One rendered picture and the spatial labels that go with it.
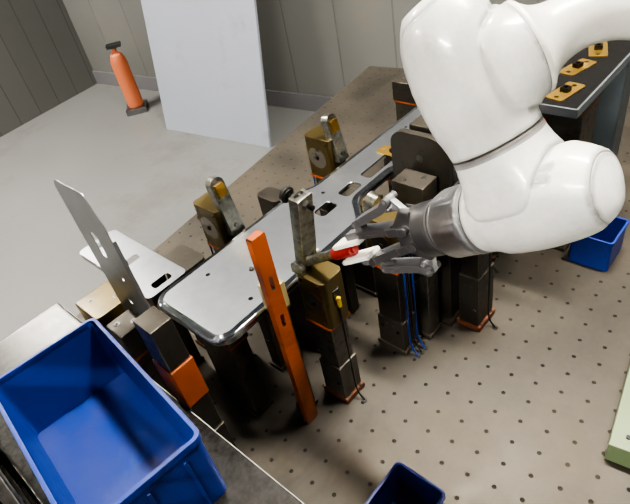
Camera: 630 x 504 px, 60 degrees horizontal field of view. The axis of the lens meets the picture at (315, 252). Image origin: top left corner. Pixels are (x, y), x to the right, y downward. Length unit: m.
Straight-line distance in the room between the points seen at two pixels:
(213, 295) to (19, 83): 4.46
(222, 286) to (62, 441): 0.39
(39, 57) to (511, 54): 5.09
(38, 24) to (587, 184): 5.18
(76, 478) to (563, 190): 0.72
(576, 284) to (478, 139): 0.93
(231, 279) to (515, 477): 0.64
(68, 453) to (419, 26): 0.74
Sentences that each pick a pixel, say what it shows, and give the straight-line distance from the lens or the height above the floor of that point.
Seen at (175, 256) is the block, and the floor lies 0.98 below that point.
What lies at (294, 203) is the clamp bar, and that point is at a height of 1.21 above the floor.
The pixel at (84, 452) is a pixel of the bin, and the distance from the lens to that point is 0.91.
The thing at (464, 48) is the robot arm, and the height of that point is 1.50.
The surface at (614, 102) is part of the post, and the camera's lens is 1.62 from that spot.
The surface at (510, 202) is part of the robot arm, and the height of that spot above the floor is 1.36.
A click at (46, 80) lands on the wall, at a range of 5.52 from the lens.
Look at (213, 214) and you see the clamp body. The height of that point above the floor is 1.04.
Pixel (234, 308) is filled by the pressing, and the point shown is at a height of 1.00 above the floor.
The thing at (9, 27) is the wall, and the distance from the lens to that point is 5.37.
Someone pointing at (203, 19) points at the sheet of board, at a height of 0.76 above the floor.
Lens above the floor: 1.70
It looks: 39 degrees down
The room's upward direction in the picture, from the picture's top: 13 degrees counter-clockwise
